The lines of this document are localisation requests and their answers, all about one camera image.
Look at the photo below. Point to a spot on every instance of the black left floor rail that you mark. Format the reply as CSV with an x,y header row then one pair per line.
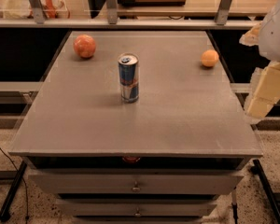
x,y
16,180

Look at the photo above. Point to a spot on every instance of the right metal shelf bracket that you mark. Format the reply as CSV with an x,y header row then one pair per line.
x,y
223,12

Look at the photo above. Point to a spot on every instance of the left metal shelf bracket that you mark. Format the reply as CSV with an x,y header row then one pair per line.
x,y
37,9

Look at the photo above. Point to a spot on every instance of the orange plastic bag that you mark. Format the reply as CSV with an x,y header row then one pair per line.
x,y
53,8

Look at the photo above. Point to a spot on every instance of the drawer metal knob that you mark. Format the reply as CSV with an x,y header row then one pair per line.
x,y
137,212
135,187

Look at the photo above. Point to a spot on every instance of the lower drawer metal knob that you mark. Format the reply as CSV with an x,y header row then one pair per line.
x,y
137,212

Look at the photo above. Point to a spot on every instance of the blue silver redbull can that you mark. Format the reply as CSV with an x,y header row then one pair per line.
x,y
129,77

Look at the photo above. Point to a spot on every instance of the small orange fruit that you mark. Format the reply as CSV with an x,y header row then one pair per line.
x,y
209,58

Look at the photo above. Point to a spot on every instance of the black right floor rail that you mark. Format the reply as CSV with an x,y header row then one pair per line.
x,y
273,197

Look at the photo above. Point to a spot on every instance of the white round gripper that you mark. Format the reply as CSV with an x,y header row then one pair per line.
x,y
276,36

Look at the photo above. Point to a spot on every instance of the black floor rail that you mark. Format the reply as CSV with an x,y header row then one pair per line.
x,y
16,180
273,197

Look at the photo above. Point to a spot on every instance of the top drawer metal knob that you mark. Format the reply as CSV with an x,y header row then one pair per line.
x,y
135,187

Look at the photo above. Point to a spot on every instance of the metal shelf bracket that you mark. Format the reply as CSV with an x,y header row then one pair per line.
x,y
37,9
111,11
223,12

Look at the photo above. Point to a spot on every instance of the middle metal shelf bracket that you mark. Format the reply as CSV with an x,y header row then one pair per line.
x,y
111,11

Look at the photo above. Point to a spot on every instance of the red object inside cabinet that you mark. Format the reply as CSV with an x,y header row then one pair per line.
x,y
130,159

